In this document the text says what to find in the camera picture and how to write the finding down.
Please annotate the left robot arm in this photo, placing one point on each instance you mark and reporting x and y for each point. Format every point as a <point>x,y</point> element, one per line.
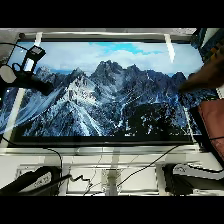
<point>31,83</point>

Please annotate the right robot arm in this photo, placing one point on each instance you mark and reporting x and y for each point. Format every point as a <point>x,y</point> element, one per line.
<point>190,181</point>

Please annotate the red-brown garment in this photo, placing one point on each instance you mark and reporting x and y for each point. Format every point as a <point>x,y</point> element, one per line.
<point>213,121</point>

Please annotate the silver frame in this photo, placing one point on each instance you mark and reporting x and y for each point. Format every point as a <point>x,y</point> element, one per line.
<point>112,181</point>

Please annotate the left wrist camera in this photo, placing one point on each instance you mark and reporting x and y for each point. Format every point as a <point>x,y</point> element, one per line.
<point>36,53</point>

